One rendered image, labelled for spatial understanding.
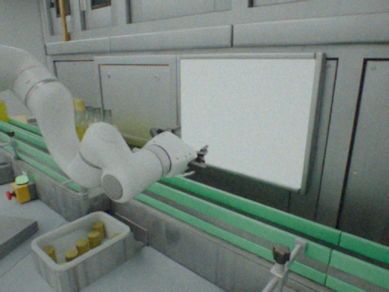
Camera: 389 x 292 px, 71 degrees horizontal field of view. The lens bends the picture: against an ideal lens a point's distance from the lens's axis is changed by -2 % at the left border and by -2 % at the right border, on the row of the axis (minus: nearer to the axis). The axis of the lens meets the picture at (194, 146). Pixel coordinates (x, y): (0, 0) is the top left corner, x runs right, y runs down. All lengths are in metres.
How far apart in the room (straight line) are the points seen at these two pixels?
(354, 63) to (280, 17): 0.20
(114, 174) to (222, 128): 0.40
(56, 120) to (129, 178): 0.21
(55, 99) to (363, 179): 0.69
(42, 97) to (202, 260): 0.53
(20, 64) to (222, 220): 0.55
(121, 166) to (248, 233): 0.33
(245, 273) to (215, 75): 0.51
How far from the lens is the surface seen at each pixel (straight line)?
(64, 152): 0.63
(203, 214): 0.72
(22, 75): 0.64
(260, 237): 0.65
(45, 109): 0.60
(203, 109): 0.84
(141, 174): 0.52
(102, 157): 0.51
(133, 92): 1.07
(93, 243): 0.90
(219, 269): 0.74
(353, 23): 0.68
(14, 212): 1.28
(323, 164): 0.75
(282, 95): 0.71
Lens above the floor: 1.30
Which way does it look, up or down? 17 degrees down
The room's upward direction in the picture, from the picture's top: straight up
